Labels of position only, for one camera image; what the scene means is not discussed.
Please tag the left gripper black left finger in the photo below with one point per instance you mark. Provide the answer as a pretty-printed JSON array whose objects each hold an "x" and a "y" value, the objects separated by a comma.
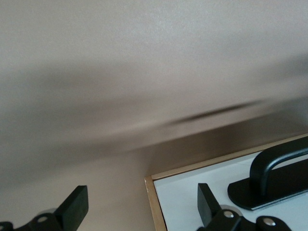
[{"x": 72, "y": 209}]

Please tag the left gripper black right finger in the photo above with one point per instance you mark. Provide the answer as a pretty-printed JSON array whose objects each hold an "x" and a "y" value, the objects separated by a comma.
[{"x": 209, "y": 207}]

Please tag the white-fronted wooden drawer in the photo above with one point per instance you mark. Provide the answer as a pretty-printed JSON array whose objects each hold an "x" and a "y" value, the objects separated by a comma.
[{"x": 183, "y": 192}]

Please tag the light wooden drawer cabinet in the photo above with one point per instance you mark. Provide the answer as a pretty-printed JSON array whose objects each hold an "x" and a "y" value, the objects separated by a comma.
[{"x": 154, "y": 204}]

